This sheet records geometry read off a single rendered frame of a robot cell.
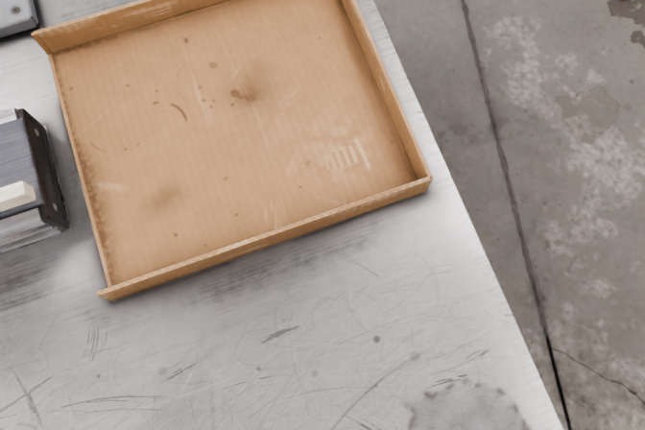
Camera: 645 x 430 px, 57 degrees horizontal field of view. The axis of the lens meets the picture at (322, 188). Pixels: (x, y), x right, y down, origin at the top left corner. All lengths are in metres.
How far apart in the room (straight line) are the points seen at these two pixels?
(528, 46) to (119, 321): 1.34
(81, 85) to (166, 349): 0.27
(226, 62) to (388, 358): 0.32
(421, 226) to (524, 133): 1.03
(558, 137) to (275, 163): 1.11
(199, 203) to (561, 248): 1.09
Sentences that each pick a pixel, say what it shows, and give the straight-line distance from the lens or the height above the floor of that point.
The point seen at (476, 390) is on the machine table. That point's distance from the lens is 0.56.
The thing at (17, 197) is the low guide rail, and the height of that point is 0.91.
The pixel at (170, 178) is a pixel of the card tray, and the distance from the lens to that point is 0.58.
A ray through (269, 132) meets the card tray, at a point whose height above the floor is 0.83.
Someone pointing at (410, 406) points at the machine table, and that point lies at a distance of 0.55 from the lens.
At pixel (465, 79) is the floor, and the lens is 1.59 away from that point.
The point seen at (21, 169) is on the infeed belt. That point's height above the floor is 0.88.
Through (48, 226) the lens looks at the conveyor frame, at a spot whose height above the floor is 0.86.
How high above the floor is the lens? 1.37
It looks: 73 degrees down
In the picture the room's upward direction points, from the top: 3 degrees clockwise
